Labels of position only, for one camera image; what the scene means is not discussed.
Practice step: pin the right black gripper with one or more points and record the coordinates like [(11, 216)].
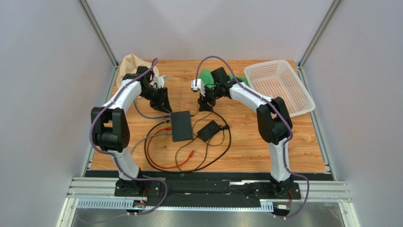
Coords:
[(207, 97)]

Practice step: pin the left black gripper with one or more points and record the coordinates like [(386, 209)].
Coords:
[(163, 100)]

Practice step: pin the black network switch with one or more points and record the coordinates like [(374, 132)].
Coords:
[(181, 126)]

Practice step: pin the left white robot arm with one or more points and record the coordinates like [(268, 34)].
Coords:
[(109, 131)]

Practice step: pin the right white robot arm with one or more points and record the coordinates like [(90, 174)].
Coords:
[(274, 123)]

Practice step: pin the black power adapter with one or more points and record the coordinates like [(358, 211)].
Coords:
[(208, 131)]

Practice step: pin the green cloth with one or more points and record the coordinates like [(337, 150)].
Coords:
[(208, 80)]

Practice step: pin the beige bucket hat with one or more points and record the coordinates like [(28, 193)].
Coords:
[(129, 64)]

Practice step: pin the white plastic basket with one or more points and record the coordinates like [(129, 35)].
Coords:
[(278, 78)]

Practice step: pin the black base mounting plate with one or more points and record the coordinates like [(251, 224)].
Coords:
[(206, 189)]

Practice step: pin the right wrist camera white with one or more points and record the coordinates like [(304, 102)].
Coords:
[(197, 85)]

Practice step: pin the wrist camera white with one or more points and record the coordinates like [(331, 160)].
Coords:
[(197, 85), (159, 81)]

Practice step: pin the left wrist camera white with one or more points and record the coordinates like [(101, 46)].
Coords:
[(159, 81)]

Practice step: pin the aluminium frame rail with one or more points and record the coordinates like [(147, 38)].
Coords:
[(92, 193)]

